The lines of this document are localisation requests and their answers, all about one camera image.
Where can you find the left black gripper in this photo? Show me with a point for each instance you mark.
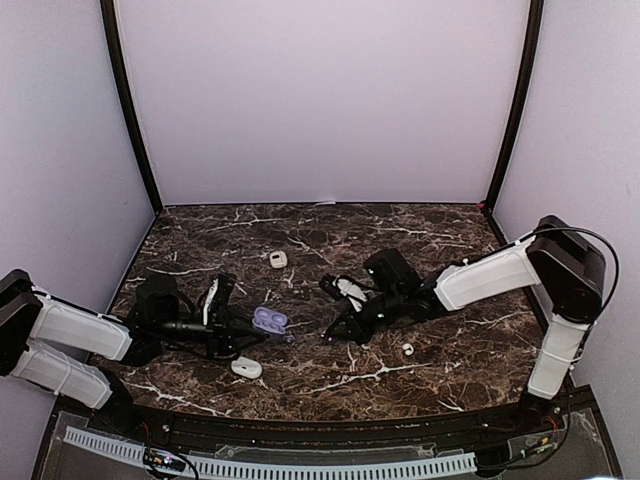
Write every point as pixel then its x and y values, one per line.
pixel 220 334

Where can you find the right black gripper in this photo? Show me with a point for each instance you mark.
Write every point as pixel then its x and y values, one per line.
pixel 357 331

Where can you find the white charging case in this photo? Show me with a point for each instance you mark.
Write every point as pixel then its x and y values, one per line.
pixel 246 368

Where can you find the purple blue charging case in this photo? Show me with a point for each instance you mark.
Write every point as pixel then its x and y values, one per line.
pixel 270 320

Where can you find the beige earbud charging case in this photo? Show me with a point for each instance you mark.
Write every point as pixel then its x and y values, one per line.
pixel 278 259

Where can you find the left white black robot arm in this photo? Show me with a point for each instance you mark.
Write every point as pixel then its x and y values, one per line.
pixel 34 322

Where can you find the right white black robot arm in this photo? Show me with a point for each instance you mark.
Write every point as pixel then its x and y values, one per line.
pixel 557 257

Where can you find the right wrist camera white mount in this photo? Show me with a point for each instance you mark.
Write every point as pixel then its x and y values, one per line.
pixel 353 293

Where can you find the white slotted cable duct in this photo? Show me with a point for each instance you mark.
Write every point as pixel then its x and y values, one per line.
pixel 169 465

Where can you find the black front table rail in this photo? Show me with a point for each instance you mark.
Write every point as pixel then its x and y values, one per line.
pixel 182 430

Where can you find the left black frame post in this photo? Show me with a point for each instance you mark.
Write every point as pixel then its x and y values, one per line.
pixel 128 109

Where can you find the black frame post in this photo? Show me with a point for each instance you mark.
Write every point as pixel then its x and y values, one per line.
pixel 128 109
pixel 521 89

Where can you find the right black frame post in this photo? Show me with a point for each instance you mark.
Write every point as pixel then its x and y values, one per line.
pixel 521 89

